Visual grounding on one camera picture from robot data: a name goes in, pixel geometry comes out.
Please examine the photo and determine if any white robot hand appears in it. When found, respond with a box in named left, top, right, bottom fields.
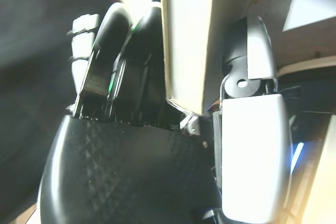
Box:
left=38, top=1, right=294, bottom=224

